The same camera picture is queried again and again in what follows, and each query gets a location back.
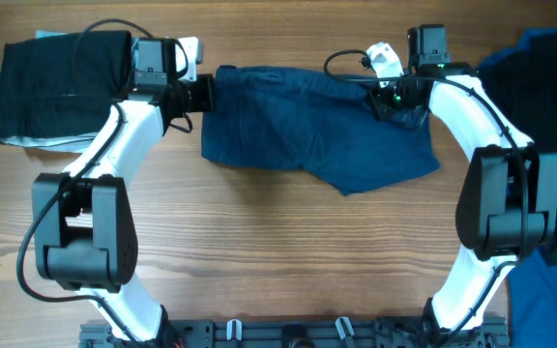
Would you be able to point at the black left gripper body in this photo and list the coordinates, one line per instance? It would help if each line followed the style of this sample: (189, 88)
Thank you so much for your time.
(193, 97)

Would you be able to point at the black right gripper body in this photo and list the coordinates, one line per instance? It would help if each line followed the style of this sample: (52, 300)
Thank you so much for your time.
(392, 99)

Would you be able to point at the dark blue shorts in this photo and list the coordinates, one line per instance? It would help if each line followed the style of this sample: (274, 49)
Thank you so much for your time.
(278, 118)

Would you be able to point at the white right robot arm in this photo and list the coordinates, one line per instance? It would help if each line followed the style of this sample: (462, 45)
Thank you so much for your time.
(508, 203)

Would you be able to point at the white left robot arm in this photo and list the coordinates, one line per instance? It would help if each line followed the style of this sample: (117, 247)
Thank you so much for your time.
(83, 231)

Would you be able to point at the folded light grey garment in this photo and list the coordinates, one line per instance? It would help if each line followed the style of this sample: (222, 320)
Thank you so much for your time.
(46, 142)

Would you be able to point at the folded black garment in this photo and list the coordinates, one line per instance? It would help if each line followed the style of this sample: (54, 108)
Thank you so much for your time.
(61, 84)

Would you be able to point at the bright blue garment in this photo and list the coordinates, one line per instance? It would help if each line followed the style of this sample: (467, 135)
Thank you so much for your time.
(533, 291)

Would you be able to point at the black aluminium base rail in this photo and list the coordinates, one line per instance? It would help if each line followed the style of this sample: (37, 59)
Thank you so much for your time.
(402, 331)

